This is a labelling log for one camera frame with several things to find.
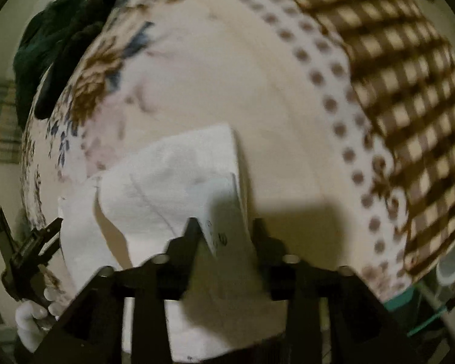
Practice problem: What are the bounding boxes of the white round fan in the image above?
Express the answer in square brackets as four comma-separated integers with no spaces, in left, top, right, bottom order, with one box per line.
[435,249,455,287]

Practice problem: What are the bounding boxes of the green striped curtain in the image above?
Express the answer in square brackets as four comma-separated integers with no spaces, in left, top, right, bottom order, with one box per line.
[0,79,23,163]

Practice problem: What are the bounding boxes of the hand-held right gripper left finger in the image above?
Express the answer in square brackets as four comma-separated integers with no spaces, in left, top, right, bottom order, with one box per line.
[34,218,204,364]

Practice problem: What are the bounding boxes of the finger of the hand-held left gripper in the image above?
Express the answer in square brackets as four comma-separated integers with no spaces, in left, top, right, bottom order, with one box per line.
[41,217,64,244]
[0,207,15,263]

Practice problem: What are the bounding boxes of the dark green jacket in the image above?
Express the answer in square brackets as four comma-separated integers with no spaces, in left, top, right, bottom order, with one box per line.
[13,0,118,130]

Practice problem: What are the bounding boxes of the teal rack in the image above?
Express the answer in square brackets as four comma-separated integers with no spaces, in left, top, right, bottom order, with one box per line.
[383,284,453,339]

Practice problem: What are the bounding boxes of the white pants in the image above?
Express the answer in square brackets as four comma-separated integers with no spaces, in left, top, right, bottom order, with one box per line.
[57,123,289,362]

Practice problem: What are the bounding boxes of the person's left hand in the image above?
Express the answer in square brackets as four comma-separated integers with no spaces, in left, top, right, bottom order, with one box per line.
[15,289,64,354]

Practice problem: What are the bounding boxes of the floral quilt with checked border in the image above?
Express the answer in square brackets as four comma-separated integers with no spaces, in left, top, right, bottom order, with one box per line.
[19,0,455,312]

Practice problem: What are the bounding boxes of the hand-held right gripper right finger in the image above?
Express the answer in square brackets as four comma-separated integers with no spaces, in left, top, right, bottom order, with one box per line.
[252,218,411,364]

